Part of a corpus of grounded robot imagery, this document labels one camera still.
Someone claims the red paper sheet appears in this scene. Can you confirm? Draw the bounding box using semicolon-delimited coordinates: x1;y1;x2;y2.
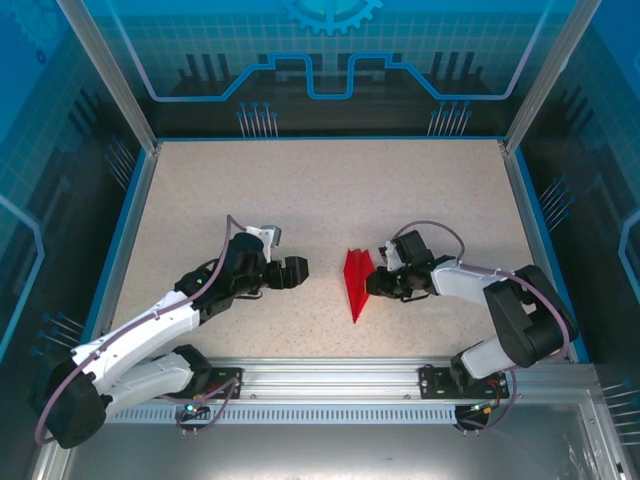
342;247;375;325

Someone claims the grey metal sheet tray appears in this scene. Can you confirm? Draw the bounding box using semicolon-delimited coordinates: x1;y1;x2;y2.
29;389;631;480

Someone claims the wide aluminium base rail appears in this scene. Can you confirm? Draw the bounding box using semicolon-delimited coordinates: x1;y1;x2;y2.
64;355;599;401

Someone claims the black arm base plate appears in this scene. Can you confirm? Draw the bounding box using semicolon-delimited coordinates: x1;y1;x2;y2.
198;365;246;401
418;363;519;401

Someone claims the aluminium table side rail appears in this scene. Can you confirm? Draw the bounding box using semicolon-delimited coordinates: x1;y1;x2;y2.
499;139;591;364
84;142;164;354

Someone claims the slotted aluminium cable duct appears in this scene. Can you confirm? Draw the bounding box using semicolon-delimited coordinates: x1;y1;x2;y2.
102;405;476;426

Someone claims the aluminium frame post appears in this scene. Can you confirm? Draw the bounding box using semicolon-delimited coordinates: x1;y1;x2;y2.
55;0;162;154
502;0;604;154

